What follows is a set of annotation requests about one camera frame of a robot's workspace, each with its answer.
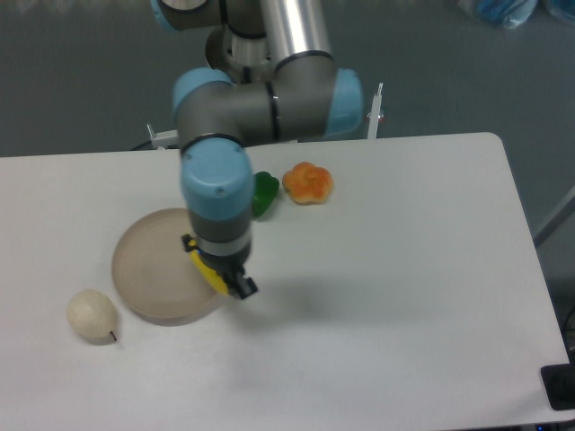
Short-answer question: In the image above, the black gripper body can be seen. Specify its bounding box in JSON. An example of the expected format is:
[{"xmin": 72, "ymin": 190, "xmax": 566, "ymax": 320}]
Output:
[{"xmin": 181, "ymin": 234, "xmax": 250, "ymax": 278}]

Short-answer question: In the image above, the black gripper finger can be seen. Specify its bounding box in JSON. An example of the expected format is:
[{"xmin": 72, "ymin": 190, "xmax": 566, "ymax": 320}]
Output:
[{"xmin": 223, "ymin": 267, "xmax": 258, "ymax": 300}]

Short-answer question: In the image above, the yellow banana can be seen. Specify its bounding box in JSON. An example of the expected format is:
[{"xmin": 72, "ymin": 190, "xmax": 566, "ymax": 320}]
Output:
[{"xmin": 183, "ymin": 237, "xmax": 230, "ymax": 296}]

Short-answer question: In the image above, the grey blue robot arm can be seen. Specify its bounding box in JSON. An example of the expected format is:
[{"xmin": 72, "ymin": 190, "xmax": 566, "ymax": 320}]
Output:
[{"xmin": 151, "ymin": 1, "xmax": 363, "ymax": 299}]

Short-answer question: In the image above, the beige round plate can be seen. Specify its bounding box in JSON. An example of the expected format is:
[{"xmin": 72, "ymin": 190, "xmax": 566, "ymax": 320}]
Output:
[{"xmin": 111, "ymin": 208, "xmax": 223, "ymax": 326}]

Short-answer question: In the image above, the green bell pepper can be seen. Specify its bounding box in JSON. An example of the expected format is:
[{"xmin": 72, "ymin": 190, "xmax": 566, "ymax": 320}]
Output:
[{"xmin": 252, "ymin": 172, "xmax": 279, "ymax": 219}]

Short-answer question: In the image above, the orange flower-shaped bread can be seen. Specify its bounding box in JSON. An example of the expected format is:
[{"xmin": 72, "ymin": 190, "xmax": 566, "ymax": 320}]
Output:
[{"xmin": 282, "ymin": 162, "xmax": 334, "ymax": 206}]

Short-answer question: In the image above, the white pear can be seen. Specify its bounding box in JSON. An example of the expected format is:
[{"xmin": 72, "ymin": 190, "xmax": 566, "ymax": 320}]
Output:
[{"xmin": 66, "ymin": 289, "xmax": 118, "ymax": 345}]

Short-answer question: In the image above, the black device at corner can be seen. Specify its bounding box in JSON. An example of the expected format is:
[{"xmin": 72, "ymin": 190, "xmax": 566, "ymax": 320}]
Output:
[{"xmin": 541, "ymin": 364, "xmax": 574, "ymax": 411}]

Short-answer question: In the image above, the blue plastic bag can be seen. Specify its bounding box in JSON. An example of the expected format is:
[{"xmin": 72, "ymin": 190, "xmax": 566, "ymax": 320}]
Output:
[{"xmin": 457, "ymin": 0, "xmax": 538, "ymax": 30}]

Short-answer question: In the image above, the white metal bracket left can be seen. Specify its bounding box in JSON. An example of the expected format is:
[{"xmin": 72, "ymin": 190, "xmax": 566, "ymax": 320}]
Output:
[{"xmin": 146, "ymin": 123, "xmax": 179, "ymax": 149}]

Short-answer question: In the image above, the white metal post right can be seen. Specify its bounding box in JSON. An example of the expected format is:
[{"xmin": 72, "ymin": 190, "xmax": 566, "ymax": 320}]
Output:
[{"xmin": 367, "ymin": 83, "xmax": 384, "ymax": 140}]

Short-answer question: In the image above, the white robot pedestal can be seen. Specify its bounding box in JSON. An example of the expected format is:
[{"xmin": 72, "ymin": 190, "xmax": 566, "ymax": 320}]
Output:
[{"xmin": 205, "ymin": 25, "xmax": 274, "ymax": 84}]

